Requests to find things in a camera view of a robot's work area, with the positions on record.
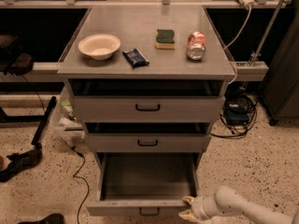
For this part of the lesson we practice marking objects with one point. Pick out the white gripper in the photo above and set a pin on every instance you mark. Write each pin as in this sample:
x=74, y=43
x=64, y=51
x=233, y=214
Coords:
x=198, y=208

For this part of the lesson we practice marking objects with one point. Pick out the grey bottom drawer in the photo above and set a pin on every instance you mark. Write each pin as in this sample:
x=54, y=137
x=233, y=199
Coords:
x=144, y=184

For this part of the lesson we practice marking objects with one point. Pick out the grey drawer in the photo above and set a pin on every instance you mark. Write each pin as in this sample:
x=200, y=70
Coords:
x=144, y=184
x=147, y=137
x=133, y=100

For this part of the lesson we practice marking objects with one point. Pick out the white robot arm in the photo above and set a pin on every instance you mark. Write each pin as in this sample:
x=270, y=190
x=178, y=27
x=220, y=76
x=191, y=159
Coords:
x=227, y=202

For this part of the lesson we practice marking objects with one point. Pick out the grey middle drawer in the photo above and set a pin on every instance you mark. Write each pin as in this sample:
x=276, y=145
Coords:
x=147, y=137

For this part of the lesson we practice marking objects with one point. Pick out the grey drawer cabinet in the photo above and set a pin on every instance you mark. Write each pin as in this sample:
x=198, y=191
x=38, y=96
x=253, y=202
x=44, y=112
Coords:
x=136, y=26

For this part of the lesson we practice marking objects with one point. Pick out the grey top drawer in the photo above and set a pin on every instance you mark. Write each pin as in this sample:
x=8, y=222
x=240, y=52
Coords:
x=133, y=100

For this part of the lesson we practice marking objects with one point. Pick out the dark grey side cabinet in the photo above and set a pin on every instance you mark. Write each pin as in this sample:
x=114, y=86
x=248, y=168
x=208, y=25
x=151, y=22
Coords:
x=279, y=90

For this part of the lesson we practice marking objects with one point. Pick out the clear plastic bag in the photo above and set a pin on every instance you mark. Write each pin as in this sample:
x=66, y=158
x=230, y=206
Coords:
x=64, y=122

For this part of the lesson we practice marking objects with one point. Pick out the dark blue snack packet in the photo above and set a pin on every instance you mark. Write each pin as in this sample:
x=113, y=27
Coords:
x=135, y=58

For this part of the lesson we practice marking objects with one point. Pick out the crushed red soda can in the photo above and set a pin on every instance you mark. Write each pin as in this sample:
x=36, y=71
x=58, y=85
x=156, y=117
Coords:
x=196, y=46

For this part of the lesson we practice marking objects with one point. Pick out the black bar on floor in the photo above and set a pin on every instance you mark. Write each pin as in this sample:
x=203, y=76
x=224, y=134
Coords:
x=43, y=122

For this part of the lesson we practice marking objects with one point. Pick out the metal diagonal pole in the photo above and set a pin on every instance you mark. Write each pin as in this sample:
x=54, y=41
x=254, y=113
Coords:
x=255, y=54

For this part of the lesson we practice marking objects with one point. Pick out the green yellow sponge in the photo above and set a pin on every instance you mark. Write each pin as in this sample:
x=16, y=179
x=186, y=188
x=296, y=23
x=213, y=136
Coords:
x=165, y=39

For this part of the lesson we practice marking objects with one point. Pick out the dark shoe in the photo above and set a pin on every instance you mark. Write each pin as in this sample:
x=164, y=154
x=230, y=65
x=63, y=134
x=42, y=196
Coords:
x=20, y=162

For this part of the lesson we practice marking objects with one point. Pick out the dark office chair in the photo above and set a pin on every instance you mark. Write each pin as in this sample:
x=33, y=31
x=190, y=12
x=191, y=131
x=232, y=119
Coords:
x=12, y=59

